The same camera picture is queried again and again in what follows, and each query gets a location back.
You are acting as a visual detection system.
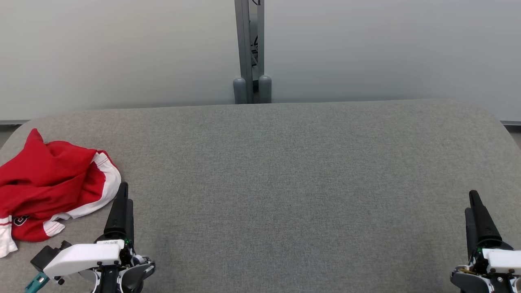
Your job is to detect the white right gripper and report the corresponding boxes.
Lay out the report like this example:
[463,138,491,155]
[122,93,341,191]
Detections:
[450,190,521,293]

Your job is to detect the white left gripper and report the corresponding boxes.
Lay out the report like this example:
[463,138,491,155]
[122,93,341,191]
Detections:
[43,182,156,293]

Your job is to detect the red shorts with white stripe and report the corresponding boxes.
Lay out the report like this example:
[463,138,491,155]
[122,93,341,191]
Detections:
[0,151,122,258]

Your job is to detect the teal left camera plug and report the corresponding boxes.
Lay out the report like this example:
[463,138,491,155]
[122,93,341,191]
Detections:
[24,272,50,293]

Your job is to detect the grey cylindrical post foot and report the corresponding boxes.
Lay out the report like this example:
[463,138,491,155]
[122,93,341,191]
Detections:
[233,77,247,105]
[258,75,272,104]

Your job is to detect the grey metal partition post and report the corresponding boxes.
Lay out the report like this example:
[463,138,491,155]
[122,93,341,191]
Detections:
[234,0,265,104]

